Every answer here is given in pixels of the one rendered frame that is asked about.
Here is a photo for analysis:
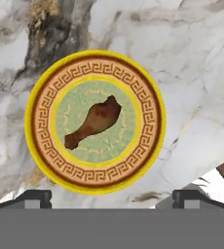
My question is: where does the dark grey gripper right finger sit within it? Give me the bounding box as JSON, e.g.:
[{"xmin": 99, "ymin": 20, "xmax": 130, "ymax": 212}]
[{"xmin": 171, "ymin": 189, "xmax": 224, "ymax": 210}]

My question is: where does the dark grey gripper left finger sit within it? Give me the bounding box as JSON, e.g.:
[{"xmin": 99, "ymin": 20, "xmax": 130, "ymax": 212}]
[{"xmin": 0, "ymin": 189, "xmax": 53, "ymax": 210}]

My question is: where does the brown chicken drumstick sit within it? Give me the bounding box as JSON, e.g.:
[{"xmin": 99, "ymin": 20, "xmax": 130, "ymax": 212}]
[{"xmin": 63, "ymin": 94, "xmax": 123, "ymax": 151}]

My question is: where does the yellow rimmed patterned plate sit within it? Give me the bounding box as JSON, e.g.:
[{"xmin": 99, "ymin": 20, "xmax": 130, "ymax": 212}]
[{"xmin": 23, "ymin": 49, "xmax": 168, "ymax": 196}]

